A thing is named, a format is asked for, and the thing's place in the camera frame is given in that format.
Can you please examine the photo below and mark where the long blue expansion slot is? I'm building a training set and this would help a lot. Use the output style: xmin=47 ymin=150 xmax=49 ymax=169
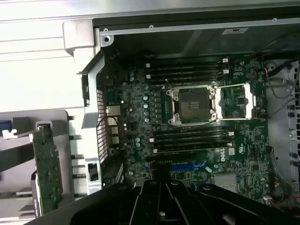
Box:
xmin=150 ymin=165 xmax=213 ymax=174

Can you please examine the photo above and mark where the black expansion slot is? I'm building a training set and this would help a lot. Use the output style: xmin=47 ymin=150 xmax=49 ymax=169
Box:
xmin=145 ymin=160 xmax=196 ymax=166

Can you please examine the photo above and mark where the silver chipset heatsink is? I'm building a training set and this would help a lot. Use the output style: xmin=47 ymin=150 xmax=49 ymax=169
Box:
xmin=213 ymin=174 xmax=239 ymax=188

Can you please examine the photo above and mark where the black RAM slot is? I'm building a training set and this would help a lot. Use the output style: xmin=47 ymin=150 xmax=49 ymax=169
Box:
xmin=153 ymin=147 xmax=229 ymax=154
xmin=150 ymin=69 xmax=230 ymax=75
xmin=145 ymin=63 xmax=223 ymax=70
xmin=149 ymin=135 xmax=229 ymax=143
xmin=153 ymin=141 xmax=235 ymax=148
xmin=145 ymin=74 xmax=223 ymax=82
xmin=150 ymin=60 xmax=229 ymax=66
xmin=153 ymin=130 xmax=235 ymax=137

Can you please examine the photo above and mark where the green motherboard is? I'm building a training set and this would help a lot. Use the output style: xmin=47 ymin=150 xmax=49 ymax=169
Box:
xmin=103 ymin=56 xmax=275 ymax=195

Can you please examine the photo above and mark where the CPU socket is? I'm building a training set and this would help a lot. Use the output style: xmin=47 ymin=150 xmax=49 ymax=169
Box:
xmin=166 ymin=85 xmax=218 ymax=125

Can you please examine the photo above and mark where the silver rear port block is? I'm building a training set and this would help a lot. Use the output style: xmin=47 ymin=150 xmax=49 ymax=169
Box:
xmin=105 ymin=105 xmax=120 ymax=117

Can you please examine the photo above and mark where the silver socket cover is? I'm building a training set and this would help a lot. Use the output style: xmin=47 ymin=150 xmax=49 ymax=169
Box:
xmin=214 ymin=83 xmax=257 ymax=121

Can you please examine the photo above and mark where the grey parts rack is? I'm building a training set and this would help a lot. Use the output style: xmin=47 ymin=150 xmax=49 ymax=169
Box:
xmin=0 ymin=109 xmax=77 ymax=225

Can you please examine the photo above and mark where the black open PC case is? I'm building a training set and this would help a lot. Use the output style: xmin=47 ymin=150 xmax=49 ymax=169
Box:
xmin=62 ymin=10 xmax=300 ymax=211

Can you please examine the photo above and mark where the beige corner fixture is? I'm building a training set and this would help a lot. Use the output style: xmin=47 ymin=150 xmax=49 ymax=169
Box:
xmin=62 ymin=20 xmax=104 ymax=73

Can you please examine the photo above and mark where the thick black cable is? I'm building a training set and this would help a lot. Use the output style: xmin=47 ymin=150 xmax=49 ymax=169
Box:
xmin=269 ymin=59 xmax=300 ymax=78

